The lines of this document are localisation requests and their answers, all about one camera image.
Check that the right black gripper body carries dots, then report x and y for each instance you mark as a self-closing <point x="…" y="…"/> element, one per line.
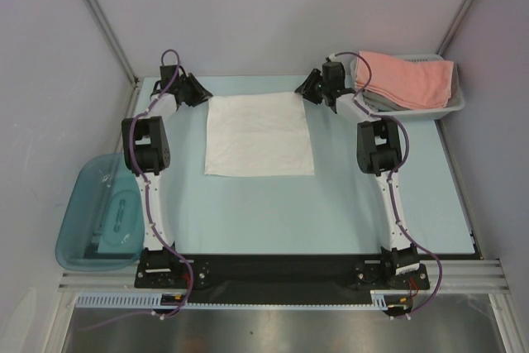
<point x="318" y="88"/>

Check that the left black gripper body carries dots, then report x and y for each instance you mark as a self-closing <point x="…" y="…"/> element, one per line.
<point x="178" y="86"/>

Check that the white towel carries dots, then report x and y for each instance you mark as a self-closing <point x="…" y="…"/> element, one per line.
<point x="259" y="135"/>

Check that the pink striped towel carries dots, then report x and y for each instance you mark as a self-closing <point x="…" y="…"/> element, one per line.
<point x="405" y="78"/>

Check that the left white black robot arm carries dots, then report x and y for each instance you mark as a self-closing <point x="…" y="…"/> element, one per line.
<point x="147" y="153"/>

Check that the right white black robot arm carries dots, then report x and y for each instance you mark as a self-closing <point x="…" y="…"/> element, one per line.
<point x="379" y="154"/>

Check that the white perforated plastic basket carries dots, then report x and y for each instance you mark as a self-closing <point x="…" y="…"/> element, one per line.
<point x="413" y="111"/>

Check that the teal plastic tray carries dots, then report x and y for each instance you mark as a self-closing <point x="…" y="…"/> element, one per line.
<point x="103" y="227"/>

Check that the left aluminium corner post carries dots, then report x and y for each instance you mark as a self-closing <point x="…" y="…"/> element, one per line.
<point x="108" y="34"/>

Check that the aluminium corner post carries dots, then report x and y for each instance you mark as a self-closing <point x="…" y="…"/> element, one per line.
<point x="456" y="23"/>
<point x="108" y="34"/>

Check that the right aluminium corner post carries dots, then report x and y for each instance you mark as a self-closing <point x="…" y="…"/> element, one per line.
<point x="456" y="23"/>

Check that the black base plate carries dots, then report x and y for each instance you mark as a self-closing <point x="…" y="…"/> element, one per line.
<point x="275" y="275"/>

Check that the slotted cable duct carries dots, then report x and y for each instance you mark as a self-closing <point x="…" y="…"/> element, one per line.
<point x="366" y="300"/>

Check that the aluminium frame rail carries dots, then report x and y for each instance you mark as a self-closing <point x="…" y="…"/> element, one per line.
<point x="459" y="276"/>

